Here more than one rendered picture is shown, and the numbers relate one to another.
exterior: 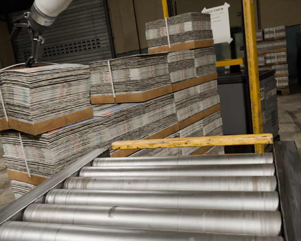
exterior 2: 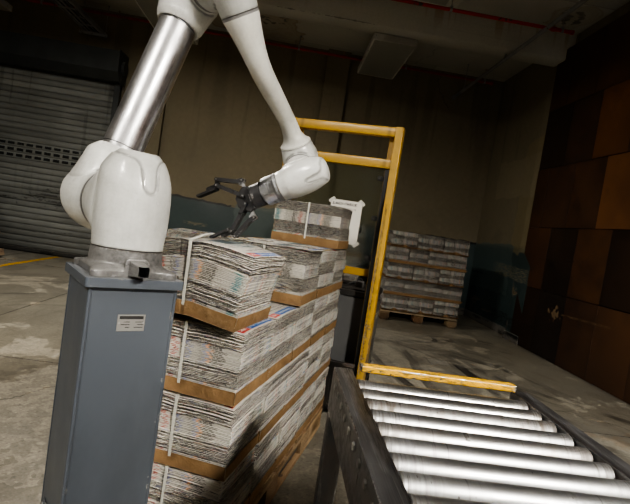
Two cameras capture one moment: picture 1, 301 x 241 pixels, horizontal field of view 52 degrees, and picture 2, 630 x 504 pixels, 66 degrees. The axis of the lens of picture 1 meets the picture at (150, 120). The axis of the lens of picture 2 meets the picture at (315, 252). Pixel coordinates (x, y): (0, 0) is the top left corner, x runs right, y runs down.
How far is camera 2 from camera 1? 0.85 m
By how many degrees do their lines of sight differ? 26
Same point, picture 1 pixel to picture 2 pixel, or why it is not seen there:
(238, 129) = (335, 354)
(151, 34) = (283, 214)
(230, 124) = not seen: hidden behind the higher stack
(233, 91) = (341, 304)
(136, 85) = (295, 285)
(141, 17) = (168, 146)
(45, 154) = (228, 357)
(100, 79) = not seen: hidden behind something
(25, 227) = (412, 442)
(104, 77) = not seen: hidden behind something
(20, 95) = (227, 279)
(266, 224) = (584, 456)
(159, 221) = (510, 447)
